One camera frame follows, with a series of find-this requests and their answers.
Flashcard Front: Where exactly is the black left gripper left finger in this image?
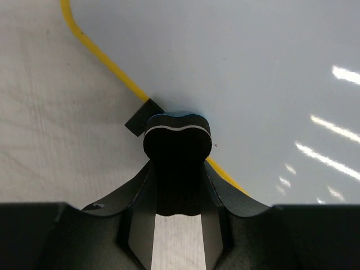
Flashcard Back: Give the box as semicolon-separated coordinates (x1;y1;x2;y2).
82;161;158;269

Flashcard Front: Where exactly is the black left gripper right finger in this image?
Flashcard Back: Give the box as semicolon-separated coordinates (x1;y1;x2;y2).
201;161;268;269

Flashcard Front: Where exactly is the black whiteboard eraser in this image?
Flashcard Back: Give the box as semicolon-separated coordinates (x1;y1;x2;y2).
143;114;212;216

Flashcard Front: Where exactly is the yellow framed whiteboard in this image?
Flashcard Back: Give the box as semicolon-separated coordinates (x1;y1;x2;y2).
60;1;359;205

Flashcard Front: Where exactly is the whiteboard metal stand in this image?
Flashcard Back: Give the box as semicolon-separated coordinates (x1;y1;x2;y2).
125;98;164;137

